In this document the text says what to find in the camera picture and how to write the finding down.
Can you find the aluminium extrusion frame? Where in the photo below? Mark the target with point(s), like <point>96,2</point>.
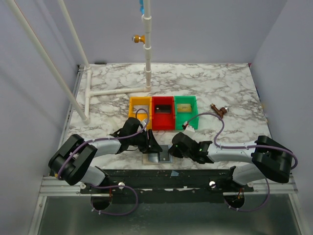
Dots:
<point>50,186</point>

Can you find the orange nozzle on pipe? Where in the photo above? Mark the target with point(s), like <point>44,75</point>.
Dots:
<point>138,39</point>

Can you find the black card in red bin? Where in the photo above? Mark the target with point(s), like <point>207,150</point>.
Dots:
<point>163,109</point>

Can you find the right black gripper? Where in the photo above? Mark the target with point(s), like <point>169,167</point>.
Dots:
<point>176,149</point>

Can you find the silver card in yellow bin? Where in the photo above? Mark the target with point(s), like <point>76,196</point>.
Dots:
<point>140,109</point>

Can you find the black mounting rail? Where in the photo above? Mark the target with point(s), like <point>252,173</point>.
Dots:
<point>168,186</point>

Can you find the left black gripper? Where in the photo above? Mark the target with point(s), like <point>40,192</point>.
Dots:
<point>151,145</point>

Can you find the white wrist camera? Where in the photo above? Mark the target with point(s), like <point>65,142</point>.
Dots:
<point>188,129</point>
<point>144,123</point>

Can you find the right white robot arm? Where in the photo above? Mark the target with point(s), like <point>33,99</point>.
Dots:
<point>264,158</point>

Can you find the red plastic bin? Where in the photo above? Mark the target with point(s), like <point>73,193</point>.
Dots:
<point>163,122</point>

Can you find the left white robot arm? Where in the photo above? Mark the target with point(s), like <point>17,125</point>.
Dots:
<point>72,161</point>

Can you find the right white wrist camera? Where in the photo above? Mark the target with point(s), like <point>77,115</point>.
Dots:
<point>188,129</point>

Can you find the dark grey credit card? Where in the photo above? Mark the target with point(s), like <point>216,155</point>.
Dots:
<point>164,157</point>

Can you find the green plastic bin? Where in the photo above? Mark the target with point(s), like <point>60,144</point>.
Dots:
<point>181,118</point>

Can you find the white PVC pipe frame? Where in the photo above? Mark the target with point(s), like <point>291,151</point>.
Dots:
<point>145,9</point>

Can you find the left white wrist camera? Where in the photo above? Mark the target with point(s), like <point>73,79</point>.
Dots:
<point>144,123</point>

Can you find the yellow plastic bin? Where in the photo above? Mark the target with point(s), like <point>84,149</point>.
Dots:
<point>147,100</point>

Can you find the gold card in green bin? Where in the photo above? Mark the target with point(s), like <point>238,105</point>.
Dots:
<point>184,108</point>

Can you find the brown brass faucet valve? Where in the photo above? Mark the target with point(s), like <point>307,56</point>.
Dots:
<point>220,112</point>

